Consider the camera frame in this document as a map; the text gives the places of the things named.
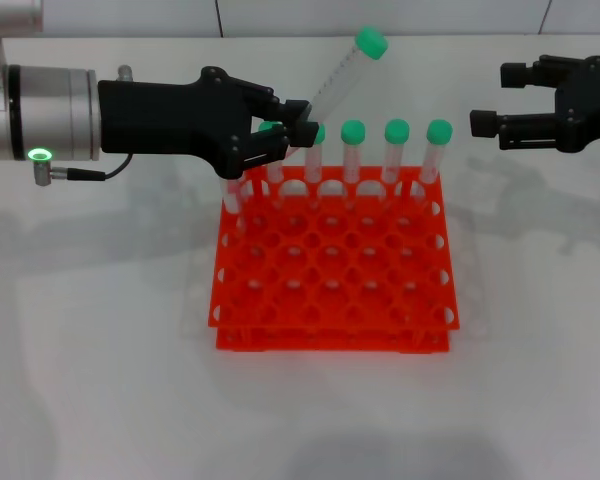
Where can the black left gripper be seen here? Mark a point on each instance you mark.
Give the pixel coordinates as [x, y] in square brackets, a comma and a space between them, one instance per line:
[170, 117]

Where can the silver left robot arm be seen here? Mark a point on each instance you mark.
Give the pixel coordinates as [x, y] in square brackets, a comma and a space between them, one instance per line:
[45, 115]

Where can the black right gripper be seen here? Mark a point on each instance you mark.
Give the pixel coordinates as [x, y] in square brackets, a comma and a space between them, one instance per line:
[590, 100]

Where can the orange test tube rack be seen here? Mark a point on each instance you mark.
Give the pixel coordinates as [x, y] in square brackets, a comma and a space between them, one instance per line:
[337, 272]

